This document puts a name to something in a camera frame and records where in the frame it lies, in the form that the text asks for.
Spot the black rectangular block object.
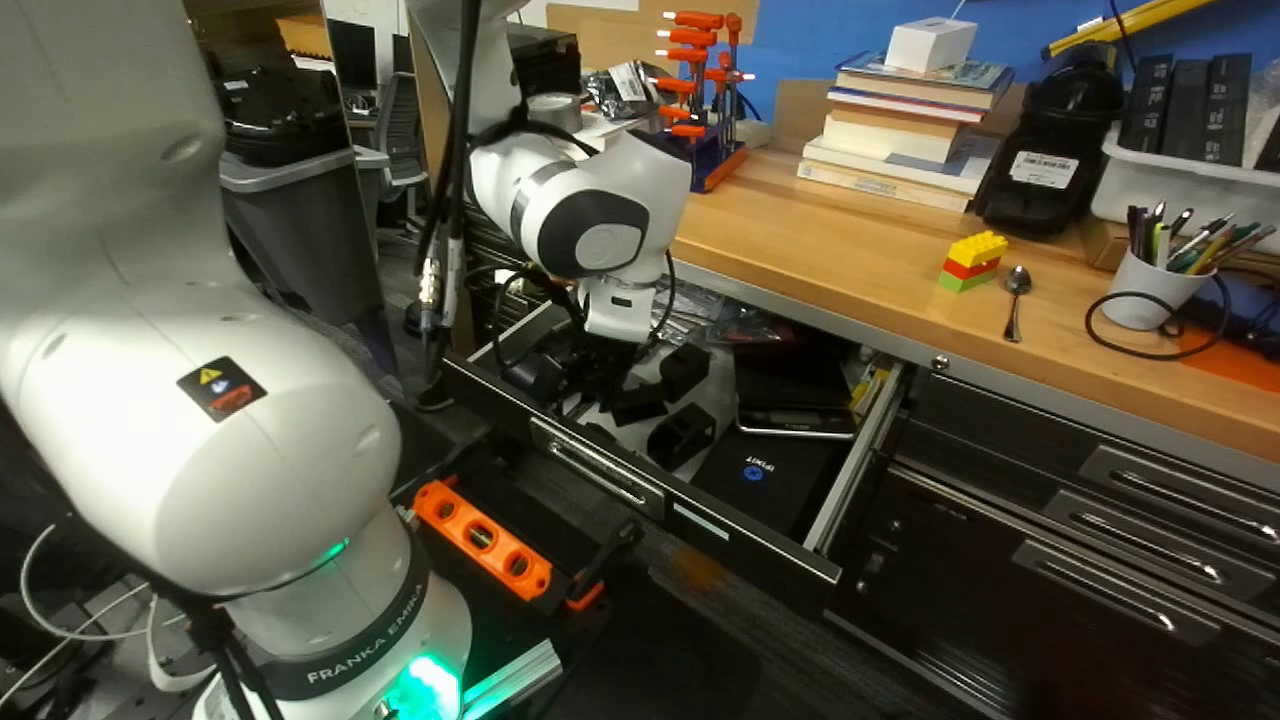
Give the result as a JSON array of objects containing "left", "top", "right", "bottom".
[{"left": 660, "top": 345, "right": 707, "bottom": 399}]

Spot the black tool drawer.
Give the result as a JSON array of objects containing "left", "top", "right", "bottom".
[{"left": 453, "top": 278, "right": 903, "bottom": 605}]

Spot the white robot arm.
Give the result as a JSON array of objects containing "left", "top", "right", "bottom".
[{"left": 0, "top": 0, "right": 472, "bottom": 720}]

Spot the black tablet device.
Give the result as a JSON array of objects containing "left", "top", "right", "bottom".
[{"left": 736, "top": 347, "right": 856, "bottom": 435}]

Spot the black box with blue logo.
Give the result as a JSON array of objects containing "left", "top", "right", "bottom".
[{"left": 692, "top": 428, "right": 845, "bottom": 535}]

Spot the orange spirit level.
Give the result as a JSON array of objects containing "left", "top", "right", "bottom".
[{"left": 413, "top": 481, "right": 558, "bottom": 605}]

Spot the stack of books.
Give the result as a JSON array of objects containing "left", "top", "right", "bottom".
[{"left": 798, "top": 61, "right": 1022, "bottom": 214}]

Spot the yellow red green lego block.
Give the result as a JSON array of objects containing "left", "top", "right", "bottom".
[{"left": 936, "top": 234, "right": 1008, "bottom": 292}]

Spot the grey trash bin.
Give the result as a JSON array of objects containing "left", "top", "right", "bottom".
[{"left": 220, "top": 149, "right": 396, "bottom": 372}]

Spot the metal spoon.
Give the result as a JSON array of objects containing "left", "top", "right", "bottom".
[{"left": 1005, "top": 266, "right": 1032, "bottom": 345}]

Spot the small white box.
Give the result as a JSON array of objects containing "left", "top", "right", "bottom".
[{"left": 886, "top": 15, "right": 976, "bottom": 78}]

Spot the black label printer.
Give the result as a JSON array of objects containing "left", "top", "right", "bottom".
[{"left": 974, "top": 53, "right": 1126, "bottom": 235}]

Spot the white pen cup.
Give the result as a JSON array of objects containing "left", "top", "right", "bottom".
[{"left": 1100, "top": 256, "right": 1202, "bottom": 333}]

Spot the yellow level tool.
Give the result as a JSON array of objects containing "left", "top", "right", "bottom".
[{"left": 1042, "top": 0, "right": 1214, "bottom": 61}]

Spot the orange T-handle tool set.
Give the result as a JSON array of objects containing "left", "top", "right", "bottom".
[{"left": 651, "top": 10, "right": 749, "bottom": 194}]

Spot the black cable loop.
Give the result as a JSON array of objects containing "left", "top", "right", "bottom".
[{"left": 1079, "top": 273, "right": 1235, "bottom": 365}]

